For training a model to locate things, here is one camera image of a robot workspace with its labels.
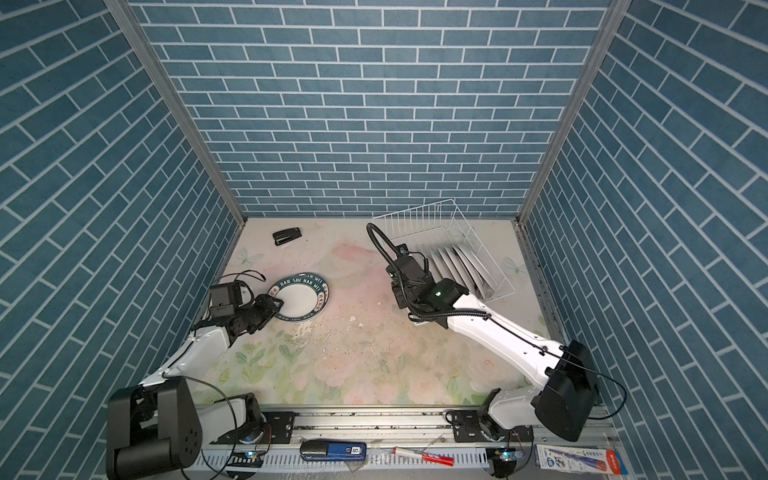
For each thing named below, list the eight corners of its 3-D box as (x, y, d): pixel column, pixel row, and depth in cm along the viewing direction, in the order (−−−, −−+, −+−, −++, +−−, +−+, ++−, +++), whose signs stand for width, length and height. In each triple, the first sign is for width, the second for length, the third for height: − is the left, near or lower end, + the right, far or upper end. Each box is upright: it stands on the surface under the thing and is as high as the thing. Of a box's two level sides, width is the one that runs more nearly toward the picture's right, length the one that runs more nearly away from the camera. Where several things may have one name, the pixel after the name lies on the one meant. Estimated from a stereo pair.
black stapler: (276, 246, 115) (274, 240, 112) (274, 239, 117) (272, 233, 114) (302, 238, 118) (300, 231, 115) (300, 231, 120) (298, 225, 117)
